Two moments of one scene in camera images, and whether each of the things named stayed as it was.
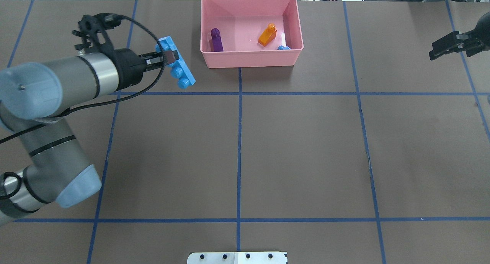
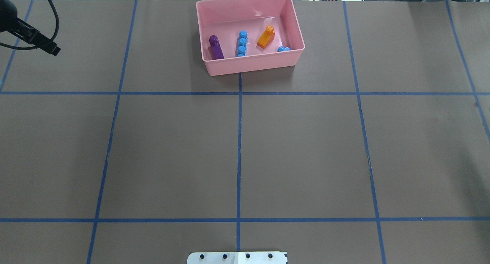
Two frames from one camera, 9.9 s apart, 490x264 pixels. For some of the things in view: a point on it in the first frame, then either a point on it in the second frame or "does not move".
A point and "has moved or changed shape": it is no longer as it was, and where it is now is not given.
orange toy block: (268, 35) does not move
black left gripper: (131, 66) → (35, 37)
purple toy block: (216, 40) has moved or changed shape
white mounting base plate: (237, 258) does not move
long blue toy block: (180, 71) → (242, 43)
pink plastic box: (250, 29) does not move
